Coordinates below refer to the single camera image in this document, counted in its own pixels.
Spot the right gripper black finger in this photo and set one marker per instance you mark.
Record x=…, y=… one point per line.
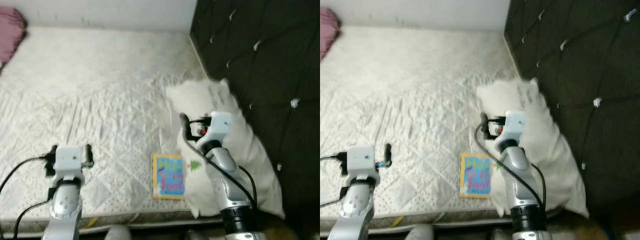
x=185, y=125
x=484, y=125

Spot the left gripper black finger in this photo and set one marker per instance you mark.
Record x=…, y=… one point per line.
x=89, y=152
x=52, y=150
x=388, y=151

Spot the yellow and blue children's book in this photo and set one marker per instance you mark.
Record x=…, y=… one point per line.
x=167, y=177
x=475, y=177

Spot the white pillow with green tree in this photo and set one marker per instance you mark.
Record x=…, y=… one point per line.
x=250, y=165
x=555, y=165

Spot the purple blanket with cartoon print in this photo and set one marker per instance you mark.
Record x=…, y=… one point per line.
x=11, y=30
x=327, y=30

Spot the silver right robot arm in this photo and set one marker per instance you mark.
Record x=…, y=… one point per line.
x=522, y=185
x=225, y=180

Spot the white quilted mattress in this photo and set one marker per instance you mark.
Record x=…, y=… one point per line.
x=400, y=85
x=90, y=85

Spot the silver left robot leg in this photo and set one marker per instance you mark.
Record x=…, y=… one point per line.
x=419, y=233
x=117, y=234

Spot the silver robot leg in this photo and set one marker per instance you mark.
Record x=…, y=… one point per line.
x=500, y=235
x=117, y=234
x=197, y=235
x=419, y=233

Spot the black tufted headboard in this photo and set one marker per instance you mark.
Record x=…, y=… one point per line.
x=585, y=60
x=270, y=60

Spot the silver right robot leg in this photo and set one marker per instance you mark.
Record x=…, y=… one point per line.
x=500, y=235
x=197, y=235

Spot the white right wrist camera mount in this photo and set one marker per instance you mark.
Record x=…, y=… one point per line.
x=215, y=127
x=515, y=127

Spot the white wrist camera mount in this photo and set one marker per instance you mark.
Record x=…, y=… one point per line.
x=67, y=160
x=361, y=159
x=215, y=127
x=515, y=127

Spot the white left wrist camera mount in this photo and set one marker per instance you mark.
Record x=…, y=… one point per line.
x=67, y=160
x=361, y=159

